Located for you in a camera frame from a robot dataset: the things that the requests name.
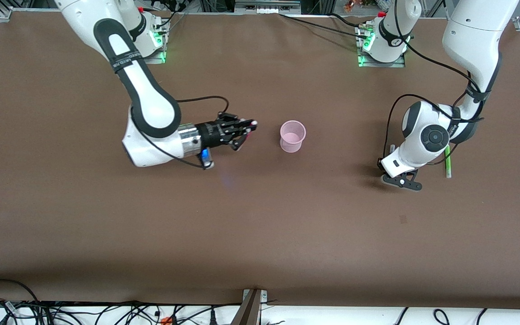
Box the pink translucent pen holder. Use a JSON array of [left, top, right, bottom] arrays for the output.
[[280, 120, 306, 153]]

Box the grey power strip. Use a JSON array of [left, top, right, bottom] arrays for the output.
[[234, 0, 301, 14]]

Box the brown support beam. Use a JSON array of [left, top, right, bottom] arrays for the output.
[[231, 290, 263, 325]]

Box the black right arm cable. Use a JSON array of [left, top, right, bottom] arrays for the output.
[[137, 95, 230, 170]]

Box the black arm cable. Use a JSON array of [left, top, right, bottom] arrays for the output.
[[137, 95, 230, 170], [383, 0, 491, 165]]

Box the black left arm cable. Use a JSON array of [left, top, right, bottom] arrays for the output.
[[383, 0, 491, 165]]

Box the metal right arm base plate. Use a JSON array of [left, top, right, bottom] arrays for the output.
[[142, 20, 167, 65]]

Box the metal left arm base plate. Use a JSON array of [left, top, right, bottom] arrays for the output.
[[357, 25, 406, 68]]

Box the long black table cable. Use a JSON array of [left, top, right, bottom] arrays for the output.
[[279, 14, 369, 39]]

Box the short black table cable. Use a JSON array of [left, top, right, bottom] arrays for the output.
[[330, 13, 370, 30]]

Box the metal table edge bracket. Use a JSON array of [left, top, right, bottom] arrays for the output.
[[242, 289, 268, 302]]

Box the large black floor cable loop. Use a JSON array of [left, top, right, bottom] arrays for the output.
[[0, 279, 40, 316]]

